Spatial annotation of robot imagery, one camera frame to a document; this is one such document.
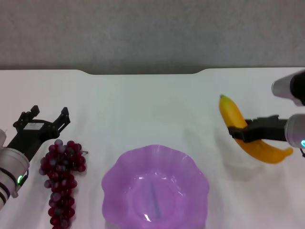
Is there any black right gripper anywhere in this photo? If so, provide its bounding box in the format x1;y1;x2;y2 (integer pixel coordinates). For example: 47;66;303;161
227;114;289;144

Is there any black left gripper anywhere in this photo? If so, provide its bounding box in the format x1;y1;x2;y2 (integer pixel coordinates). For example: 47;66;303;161
6;104;71;163

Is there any yellow banana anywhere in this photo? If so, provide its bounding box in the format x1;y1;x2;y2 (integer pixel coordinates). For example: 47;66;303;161
219;94;295;165

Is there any dark red grape bunch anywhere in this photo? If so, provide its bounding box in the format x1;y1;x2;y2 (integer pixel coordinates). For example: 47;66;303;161
39;139;90;229

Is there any purple translucent wavy plate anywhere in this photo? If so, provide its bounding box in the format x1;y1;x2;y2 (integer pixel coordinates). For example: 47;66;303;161
102;144;211;229

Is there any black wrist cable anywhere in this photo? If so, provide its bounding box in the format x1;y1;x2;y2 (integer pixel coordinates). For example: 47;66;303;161
14;167;30;195

